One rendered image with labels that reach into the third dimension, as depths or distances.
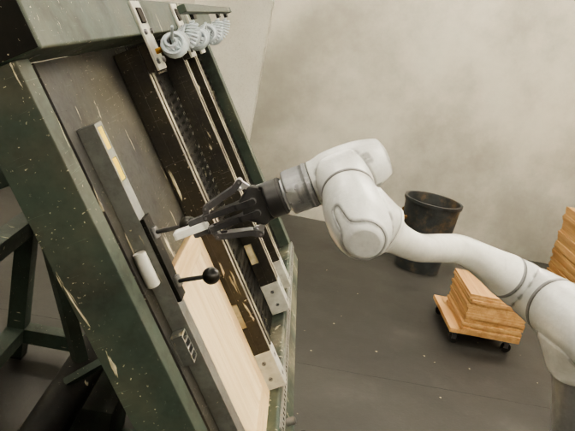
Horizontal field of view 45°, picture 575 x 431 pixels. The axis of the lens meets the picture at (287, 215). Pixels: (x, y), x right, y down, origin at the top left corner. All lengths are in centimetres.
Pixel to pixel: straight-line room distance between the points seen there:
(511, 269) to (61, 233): 92
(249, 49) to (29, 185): 439
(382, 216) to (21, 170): 62
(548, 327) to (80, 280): 92
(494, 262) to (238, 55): 424
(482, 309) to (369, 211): 390
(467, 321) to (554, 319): 357
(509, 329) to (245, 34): 293
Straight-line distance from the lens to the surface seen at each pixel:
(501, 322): 511
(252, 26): 556
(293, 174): 134
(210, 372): 162
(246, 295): 206
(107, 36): 161
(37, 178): 127
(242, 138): 334
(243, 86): 559
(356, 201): 118
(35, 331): 388
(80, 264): 129
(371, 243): 117
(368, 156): 131
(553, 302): 153
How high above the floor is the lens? 200
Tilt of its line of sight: 16 degrees down
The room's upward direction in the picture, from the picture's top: 12 degrees clockwise
